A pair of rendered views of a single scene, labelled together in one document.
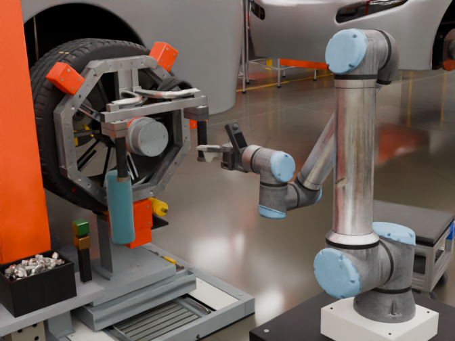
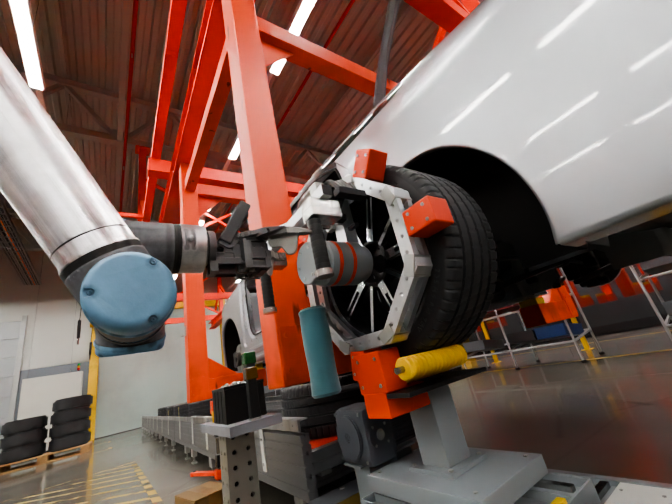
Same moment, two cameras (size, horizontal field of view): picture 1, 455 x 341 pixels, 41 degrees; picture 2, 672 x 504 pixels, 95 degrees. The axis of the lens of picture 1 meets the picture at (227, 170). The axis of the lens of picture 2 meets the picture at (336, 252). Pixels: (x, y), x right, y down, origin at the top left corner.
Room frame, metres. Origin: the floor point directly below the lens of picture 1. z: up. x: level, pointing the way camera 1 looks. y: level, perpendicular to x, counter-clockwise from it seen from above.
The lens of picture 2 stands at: (2.20, -0.60, 0.55)
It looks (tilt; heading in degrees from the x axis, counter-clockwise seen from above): 20 degrees up; 93
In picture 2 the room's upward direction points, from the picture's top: 13 degrees counter-clockwise
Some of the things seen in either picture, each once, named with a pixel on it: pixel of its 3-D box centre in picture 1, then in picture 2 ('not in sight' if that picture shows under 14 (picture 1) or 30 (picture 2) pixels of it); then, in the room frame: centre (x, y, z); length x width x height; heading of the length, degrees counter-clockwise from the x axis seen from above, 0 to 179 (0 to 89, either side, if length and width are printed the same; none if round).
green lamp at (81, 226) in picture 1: (80, 227); (248, 358); (1.77, 0.47, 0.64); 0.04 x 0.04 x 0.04; 40
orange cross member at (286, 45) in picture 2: not in sight; (398, 105); (2.90, 1.59, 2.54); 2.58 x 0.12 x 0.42; 40
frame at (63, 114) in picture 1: (127, 131); (353, 263); (2.20, 0.37, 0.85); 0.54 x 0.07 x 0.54; 130
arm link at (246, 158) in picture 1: (255, 158); (193, 248); (1.92, -0.09, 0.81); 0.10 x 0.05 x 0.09; 130
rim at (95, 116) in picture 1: (104, 124); (390, 264); (2.32, 0.48, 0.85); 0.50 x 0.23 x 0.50; 130
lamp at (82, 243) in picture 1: (82, 241); (250, 373); (1.77, 0.47, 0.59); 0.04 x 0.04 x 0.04; 40
